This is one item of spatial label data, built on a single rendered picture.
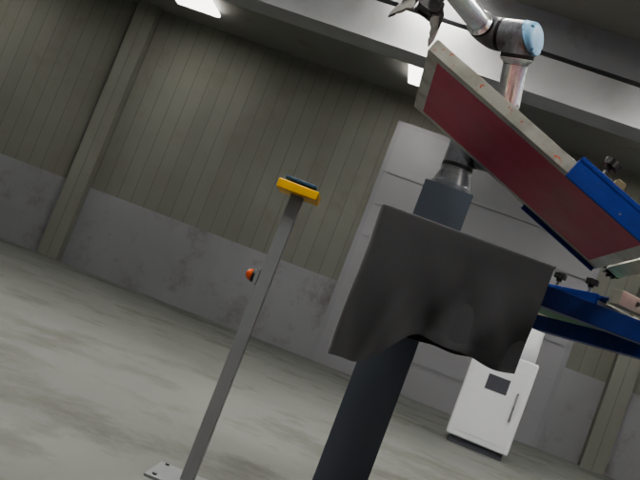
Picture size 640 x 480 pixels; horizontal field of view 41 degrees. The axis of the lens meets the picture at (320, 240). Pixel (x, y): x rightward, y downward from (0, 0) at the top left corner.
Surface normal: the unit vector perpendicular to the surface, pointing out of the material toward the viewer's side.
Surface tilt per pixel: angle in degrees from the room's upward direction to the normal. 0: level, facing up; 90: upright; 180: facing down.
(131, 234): 90
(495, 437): 90
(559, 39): 90
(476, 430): 90
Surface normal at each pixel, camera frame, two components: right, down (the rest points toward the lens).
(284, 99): -0.09, -0.12
